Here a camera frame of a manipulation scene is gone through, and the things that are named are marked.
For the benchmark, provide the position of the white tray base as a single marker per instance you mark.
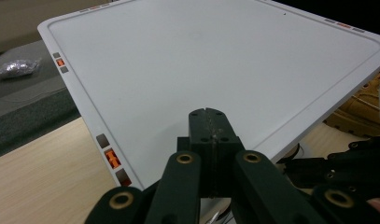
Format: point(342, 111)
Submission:
point(194, 62)

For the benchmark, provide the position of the tan lace-up boot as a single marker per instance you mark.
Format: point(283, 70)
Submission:
point(358, 115)

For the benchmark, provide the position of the clear plastic bag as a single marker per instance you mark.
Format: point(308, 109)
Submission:
point(18, 68)

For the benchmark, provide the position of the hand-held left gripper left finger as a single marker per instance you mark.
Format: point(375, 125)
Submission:
point(200, 140)

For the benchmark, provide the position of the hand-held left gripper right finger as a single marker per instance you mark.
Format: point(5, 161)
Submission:
point(226, 146)

